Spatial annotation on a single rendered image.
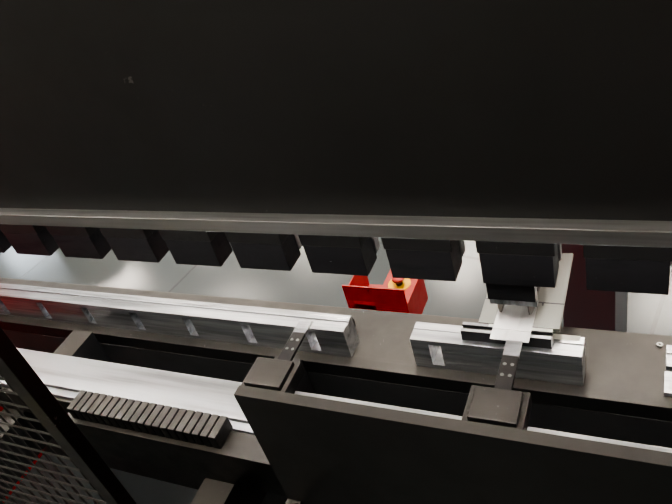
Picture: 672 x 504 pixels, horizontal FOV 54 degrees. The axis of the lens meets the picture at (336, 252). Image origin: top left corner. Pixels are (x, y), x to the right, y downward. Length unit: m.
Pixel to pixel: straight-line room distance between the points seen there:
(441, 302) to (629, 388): 1.65
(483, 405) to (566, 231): 0.47
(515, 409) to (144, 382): 0.92
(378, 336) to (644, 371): 0.64
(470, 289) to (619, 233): 2.18
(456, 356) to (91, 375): 0.95
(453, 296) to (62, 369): 1.83
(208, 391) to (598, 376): 0.90
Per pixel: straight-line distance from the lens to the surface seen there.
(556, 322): 1.55
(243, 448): 1.48
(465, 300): 3.10
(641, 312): 3.01
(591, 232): 1.01
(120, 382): 1.81
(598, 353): 1.65
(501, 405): 1.36
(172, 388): 1.71
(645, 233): 1.01
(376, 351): 1.73
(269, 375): 1.54
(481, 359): 1.58
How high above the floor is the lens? 2.10
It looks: 36 degrees down
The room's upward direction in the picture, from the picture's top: 18 degrees counter-clockwise
